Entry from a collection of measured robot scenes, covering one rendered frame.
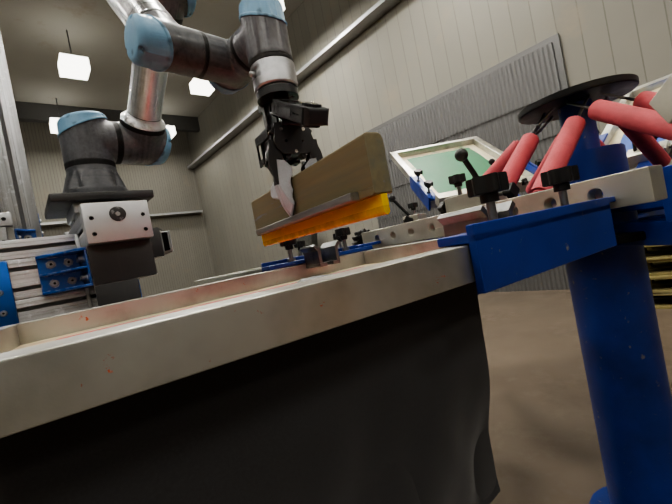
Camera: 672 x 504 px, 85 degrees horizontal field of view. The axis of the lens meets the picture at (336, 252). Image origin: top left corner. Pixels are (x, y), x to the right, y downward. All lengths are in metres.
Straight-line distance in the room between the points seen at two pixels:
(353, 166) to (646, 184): 0.41
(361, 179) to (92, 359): 0.33
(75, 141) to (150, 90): 0.23
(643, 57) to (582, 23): 0.73
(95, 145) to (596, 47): 4.84
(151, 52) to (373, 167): 0.41
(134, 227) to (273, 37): 0.54
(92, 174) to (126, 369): 0.92
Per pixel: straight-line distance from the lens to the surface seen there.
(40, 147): 12.61
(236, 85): 0.79
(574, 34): 5.32
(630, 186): 0.68
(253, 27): 0.70
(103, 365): 0.25
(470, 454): 0.56
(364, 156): 0.45
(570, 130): 1.16
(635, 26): 5.18
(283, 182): 0.61
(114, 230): 0.97
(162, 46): 0.70
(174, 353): 0.25
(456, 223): 0.52
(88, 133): 1.18
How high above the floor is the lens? 1.01
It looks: 1 degrees down
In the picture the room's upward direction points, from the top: 11 degrees counter-clockwise
